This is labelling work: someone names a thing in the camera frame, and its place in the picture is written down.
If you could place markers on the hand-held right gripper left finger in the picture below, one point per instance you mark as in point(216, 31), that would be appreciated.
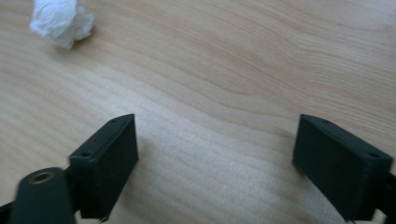
point(106, 168)

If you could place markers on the white tissue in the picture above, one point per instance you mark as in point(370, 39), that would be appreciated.
point(60, 21)

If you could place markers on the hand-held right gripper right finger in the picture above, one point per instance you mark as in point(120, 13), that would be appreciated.
point(336, 168)

